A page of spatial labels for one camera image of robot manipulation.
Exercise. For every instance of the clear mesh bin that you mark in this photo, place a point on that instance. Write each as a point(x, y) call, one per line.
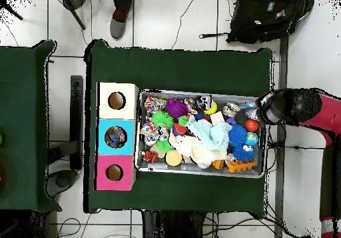
point(186, 170)

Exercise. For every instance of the blue fuzzy toy with eyes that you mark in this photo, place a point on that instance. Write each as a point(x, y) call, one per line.
point(238, 135)

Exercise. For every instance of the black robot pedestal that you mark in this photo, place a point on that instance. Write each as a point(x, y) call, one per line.
point(170, 224)

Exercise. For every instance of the orange striped tiger plush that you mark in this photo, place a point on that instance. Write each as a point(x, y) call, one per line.
point(150, 156)

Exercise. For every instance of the black backpack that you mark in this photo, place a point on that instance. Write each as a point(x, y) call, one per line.
point(266, 22)

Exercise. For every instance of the crushed black can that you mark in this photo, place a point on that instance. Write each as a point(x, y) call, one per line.
point(203, 100)

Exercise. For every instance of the green spiky rubber ball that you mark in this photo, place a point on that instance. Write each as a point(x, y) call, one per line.
point(162, 118)

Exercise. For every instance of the cream cloth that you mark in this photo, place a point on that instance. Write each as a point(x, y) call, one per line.
point(191, 148)

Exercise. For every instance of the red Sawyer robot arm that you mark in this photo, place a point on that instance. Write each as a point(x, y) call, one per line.
point(327, 115)

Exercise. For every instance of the black tripod leg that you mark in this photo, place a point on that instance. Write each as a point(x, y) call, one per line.
point(76, 16)
point(12, 12)

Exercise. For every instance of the mint green cloth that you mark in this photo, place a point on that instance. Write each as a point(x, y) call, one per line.
point(213, 135)

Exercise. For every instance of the black standing panel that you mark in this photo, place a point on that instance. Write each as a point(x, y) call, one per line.
point(76, 122)

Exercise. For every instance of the wooden box with three holes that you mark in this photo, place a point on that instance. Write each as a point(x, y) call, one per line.
point(117, 110)

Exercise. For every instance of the dark green table cloth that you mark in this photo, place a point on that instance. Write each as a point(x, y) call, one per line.
point(21, 115)
point(186, 70)

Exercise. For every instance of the clear plastic bottle blue label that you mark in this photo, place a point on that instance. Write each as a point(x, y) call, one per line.
point(113, 139)

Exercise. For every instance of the purple spiky rubber ball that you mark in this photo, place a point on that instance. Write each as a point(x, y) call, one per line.
point(175, 107)

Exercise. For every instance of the person's foot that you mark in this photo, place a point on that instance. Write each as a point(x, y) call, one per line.
point(118, 24)
point(76, 3)

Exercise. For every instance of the grey stand foot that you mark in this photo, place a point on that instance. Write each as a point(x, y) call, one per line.
point(62, 180)

